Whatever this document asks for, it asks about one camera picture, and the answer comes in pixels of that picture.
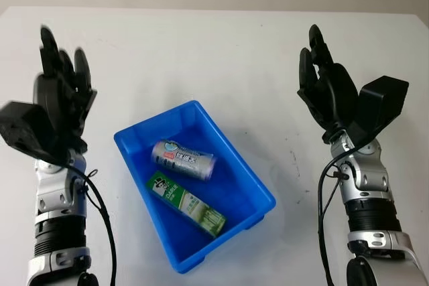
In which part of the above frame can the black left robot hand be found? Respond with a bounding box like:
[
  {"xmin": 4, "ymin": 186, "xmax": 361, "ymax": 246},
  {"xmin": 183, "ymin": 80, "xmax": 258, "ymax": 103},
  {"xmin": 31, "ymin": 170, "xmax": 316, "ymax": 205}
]
[{"xmin": 32, "ymin": 24, "xmax": 99, "ymax": 155}]

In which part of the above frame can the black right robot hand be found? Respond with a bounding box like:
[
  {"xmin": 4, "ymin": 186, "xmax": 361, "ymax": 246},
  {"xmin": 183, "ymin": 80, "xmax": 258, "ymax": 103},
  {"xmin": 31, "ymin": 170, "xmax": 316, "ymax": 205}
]
[{"xmin": 296, "ymin": 23, "xmax": 360, "ymax": 143}]

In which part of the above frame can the purple and silver can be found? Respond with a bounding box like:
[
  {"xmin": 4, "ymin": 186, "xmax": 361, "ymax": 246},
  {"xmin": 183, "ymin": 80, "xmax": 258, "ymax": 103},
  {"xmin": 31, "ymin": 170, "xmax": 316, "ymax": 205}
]
[{"xmin": 151, "ymin": 139, "xmax": 215, "ymax": 182}]

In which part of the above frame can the green toothpaste box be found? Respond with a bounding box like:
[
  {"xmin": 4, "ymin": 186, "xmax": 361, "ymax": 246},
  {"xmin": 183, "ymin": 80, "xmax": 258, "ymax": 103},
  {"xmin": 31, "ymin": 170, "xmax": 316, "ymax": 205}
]
[{"xmin": 145, "ymin": 171, "xmax": 227, "ymax": 238}]

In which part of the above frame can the blue plastic tray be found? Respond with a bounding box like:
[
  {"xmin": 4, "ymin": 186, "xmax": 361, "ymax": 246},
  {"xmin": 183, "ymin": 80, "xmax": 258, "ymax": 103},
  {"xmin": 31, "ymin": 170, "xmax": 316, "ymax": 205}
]
[{"xmin": 113, "ymin": 100, "xmax": 278, "ymax": 274}]

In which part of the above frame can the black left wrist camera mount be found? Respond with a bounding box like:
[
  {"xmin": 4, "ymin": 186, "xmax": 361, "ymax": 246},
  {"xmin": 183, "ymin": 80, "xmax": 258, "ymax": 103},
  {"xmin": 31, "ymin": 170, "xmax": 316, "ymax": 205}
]
[{"xmin": 0, "ymin": 100, "xmax": 66, "ymax": 167}]

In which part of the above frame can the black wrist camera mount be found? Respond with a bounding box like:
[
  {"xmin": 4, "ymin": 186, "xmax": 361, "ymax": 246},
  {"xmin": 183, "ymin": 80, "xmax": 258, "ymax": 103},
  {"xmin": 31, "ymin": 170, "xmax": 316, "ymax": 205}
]
[
  {"xmin": 0, "ymin": 100, "xmax": 66, "ymax": 167},
  {"xmin": 348, "ymin": 76, "xmax": 410, "ymax": 147}
]

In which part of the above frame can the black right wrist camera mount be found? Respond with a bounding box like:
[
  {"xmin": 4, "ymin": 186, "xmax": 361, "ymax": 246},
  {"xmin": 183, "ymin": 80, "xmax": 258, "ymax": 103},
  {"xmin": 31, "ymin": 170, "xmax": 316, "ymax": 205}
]
[{"xmin": 348, "ymin": 76, "xmax": 410, "ymax": 147}]

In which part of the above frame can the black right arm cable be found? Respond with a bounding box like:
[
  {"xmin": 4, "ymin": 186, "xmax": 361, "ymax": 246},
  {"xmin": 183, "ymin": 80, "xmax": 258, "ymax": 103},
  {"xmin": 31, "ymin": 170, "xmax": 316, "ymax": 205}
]
[{"xmin": 316, "ymin": 143, "xmax": 357, "ymax": 286}]

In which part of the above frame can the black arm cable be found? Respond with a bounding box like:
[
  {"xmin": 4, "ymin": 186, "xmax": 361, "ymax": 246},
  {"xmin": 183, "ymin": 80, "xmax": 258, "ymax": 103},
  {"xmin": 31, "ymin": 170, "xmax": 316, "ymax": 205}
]
[
  {"xmin": 66, "ymin": 164, "xmax": 119, "ymax": 286},
  {"xmin": 316, "ymin": 143, "xmax": 357, "ymax": 286}
]

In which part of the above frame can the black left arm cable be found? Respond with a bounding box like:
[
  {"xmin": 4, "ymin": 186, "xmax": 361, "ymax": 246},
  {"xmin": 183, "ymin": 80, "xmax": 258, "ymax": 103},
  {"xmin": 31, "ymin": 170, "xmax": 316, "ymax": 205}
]
[{"xmin": 66, "ymin": 164, "xmax": 119, "ymax": 286}]

